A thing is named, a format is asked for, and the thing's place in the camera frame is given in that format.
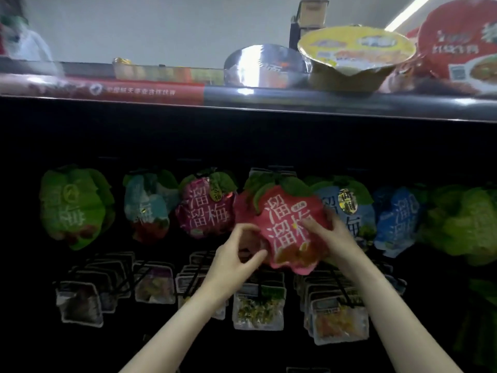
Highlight person's left hand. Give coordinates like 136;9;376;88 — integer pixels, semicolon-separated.
200;223;269;304

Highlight person's right hand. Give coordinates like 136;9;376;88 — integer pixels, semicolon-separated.
299;212;366;269

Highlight blue round snack bag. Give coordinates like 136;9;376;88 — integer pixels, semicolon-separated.
373;186;422;259
311;178;377;241

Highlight clear green candy packets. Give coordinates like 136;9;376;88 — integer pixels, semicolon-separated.
233;282;287;333

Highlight small pink round snack bag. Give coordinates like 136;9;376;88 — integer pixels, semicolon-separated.
247;176;331;275

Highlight clear mixed candy packets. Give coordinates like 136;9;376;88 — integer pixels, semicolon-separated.
134;262;177;305

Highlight clear yellow-label candy bag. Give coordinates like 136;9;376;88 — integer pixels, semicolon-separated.
309;295;370;347

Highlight large teal round snack bag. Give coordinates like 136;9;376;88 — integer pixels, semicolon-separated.
123;170;182;243

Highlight green snack pouch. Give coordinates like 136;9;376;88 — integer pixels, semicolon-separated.
454;279;497;366

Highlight large green round snack bag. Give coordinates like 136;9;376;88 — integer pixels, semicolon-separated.
39;167;116;251

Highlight person's left forearm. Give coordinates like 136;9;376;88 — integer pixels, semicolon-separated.
120;287;234;373

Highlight person's right forearm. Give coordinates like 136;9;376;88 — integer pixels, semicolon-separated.
342;256;463;373

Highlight yellow lidded bowl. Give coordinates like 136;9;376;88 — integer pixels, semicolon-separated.
297;25;418;94

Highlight red noodle packet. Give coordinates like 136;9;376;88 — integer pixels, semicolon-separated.
404;0;497;96

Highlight brown box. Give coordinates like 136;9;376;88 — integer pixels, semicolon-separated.
295;0;331;30

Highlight ceiling light tube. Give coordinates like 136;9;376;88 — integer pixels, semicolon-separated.
384;0;436;33

